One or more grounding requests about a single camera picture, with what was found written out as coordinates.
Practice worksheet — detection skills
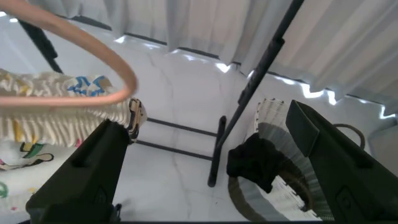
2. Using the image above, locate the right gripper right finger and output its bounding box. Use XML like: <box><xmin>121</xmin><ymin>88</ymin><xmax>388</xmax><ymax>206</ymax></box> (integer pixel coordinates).
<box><xmin>285</xmin><ymin>99</ymin><xmax>398</xmax><ymax>223</ymax></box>

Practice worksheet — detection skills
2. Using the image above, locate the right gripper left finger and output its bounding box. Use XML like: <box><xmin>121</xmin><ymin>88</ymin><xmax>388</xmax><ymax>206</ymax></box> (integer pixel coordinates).
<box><xmin>25</xmin><ymin>119</ymin><xmax>131</xmax><ymax>223</ymax></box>

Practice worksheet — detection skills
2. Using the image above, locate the cream printed garment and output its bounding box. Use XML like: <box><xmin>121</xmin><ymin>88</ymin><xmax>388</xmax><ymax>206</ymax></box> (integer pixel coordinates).
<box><xmin>0</xmin><ymin>68</ymin><xmax>149</xmax><ymax>224</ymax></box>

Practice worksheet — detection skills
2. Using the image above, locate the pink clothes hanger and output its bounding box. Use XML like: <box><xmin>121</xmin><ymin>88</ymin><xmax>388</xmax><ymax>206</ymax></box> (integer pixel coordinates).
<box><xmin>0</xmin><ymin>0</ymin><xmax>139</xmax><ymax>108</ymax></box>

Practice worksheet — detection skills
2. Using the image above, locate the black short-sleeved shirt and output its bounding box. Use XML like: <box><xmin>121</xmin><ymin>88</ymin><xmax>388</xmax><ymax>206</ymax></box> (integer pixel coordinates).
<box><xmin>226</xmin><ymin>132</ymin><xmax>292</xmax><ymax>194</ymax></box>

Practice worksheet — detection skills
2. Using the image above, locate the white laundry basket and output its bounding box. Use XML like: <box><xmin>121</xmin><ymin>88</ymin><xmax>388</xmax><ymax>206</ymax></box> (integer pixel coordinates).
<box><xmin>228</xmin><ymin>98</ymin><xmax>366</xmax><ymax>222</ymax></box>

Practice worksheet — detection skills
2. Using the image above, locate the black clothes rack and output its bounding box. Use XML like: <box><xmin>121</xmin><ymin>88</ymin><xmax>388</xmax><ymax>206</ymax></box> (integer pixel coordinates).
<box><xmin>18</xmin><ymin>0</ymin><xmax>305</xmax><ymax>189</ymax></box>

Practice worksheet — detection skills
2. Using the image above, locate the white curtain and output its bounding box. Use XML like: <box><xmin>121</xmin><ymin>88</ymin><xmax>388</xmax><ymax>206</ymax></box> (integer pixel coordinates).
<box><xmin>27</xmin><ymin>0</ymin><xmax>398</xmax><ymax>116</ymax></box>

